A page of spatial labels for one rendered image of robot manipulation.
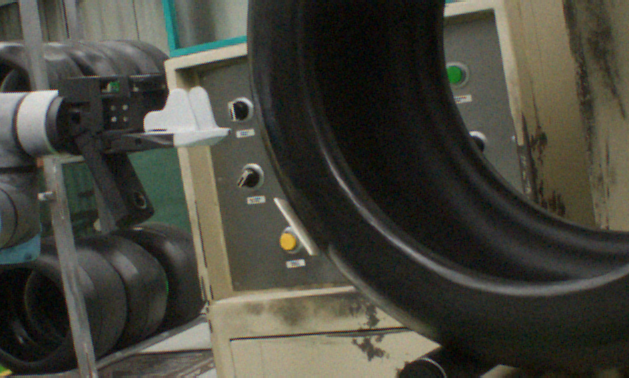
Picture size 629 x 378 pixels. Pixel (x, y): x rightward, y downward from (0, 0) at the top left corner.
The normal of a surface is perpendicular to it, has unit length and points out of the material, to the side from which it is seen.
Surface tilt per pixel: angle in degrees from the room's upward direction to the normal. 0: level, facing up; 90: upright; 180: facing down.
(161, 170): 90
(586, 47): 90
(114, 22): 90
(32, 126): 87
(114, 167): 68
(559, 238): 80
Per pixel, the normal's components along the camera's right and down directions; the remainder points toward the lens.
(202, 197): 0.86, -0.11
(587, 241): -0.47, -0.05
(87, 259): 0.58, -0.73
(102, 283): 0.80, -0.43
